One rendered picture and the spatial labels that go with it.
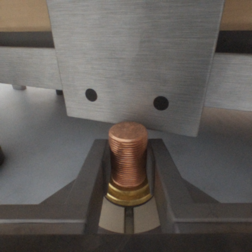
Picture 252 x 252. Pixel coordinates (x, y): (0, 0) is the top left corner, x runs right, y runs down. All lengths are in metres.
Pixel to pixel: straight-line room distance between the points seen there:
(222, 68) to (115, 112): 0.10
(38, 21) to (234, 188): 0.35
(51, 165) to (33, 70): 0.15
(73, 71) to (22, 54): 0.12
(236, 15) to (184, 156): 0.21
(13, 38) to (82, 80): 0.21
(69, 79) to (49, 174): 0.18
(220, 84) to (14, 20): 0.29
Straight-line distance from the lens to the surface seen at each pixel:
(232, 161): 0.34
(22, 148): 0.38
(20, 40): 0.34
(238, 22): 0.23
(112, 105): 0.15
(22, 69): 0.28
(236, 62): 0.19
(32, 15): 0.32
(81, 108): 0.17
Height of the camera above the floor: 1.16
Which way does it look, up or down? 29 degrees up
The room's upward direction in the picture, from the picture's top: 179 degrees clockwise
